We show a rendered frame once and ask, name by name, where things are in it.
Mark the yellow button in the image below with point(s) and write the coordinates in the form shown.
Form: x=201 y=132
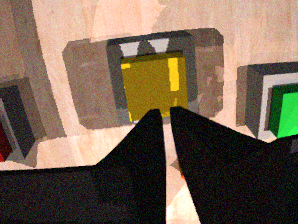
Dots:
x=152 y=71

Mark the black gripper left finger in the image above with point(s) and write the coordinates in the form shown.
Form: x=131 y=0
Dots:
x=128 y=186

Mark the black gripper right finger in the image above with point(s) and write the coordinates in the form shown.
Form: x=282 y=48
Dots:
x=234 y=178

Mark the red button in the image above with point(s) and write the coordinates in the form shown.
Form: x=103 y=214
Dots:
x=16 y=137

